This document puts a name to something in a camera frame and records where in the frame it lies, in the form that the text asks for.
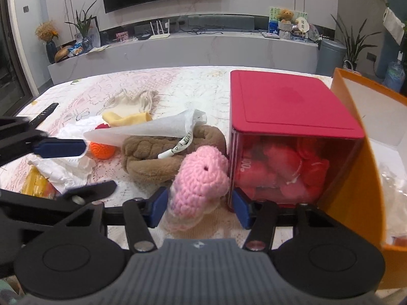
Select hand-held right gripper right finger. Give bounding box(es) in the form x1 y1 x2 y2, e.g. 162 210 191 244
231 188 344 252

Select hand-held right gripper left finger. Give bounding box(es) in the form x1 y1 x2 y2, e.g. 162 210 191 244
41 187 169 252

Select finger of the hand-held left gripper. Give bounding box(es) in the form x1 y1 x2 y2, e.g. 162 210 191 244
0 180 118 229
0 116 88 167

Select orange crochet ball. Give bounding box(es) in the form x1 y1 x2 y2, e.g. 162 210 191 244
90 122 115 159

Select pink crochet toy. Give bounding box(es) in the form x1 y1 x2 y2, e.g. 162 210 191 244
164 144 230 232

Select yellow cloth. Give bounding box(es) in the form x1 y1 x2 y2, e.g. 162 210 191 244
102 111 154 128

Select orange cardboard box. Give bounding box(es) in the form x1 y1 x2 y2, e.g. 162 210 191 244
319 68 407 289

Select white crumpled plastic bag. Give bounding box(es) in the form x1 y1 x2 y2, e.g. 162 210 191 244
28 116 105 194

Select black remote control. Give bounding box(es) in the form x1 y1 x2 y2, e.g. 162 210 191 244
27 102 59 128

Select yellow packet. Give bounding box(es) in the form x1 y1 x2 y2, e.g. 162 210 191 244
21 165 62 199

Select brown plush toy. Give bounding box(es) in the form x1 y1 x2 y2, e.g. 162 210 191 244
121 125 227 186

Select brown bread loaf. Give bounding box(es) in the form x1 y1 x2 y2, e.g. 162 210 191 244
55 45 75 62

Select dried flowers in dark vase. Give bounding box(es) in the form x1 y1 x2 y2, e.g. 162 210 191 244
35 22 59 64

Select green plant in glass vase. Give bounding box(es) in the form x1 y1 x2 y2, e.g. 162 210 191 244
65 0 97 53

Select white router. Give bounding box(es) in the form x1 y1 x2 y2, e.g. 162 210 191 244
149 20 170 40

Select clear plastic bag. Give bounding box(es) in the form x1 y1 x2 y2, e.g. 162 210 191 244
380 162 407 239

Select grey marble tv console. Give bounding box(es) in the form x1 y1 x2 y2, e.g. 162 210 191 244
48 32 320 85

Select grey trash bin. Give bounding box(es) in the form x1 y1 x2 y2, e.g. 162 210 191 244
316 38 347 77

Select white gift basket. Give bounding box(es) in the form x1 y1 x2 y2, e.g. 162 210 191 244
278 22 293 40

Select round hand fan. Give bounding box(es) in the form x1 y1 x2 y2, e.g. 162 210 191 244
294 17 310 35

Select brown teddy bear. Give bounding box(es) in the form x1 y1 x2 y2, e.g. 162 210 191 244
276 9 295 24

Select tall potted plant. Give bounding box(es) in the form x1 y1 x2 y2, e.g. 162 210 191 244
331 13 382 70

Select blue water bottle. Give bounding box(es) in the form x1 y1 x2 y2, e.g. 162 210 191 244
383 60 407 93

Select white hanging bag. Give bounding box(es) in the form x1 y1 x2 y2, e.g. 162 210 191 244
382 6 406 47

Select white drawstring bag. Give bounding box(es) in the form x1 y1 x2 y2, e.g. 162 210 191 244
105 89 159 115

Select picture frame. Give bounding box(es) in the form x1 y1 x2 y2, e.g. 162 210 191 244
86 16 101 48

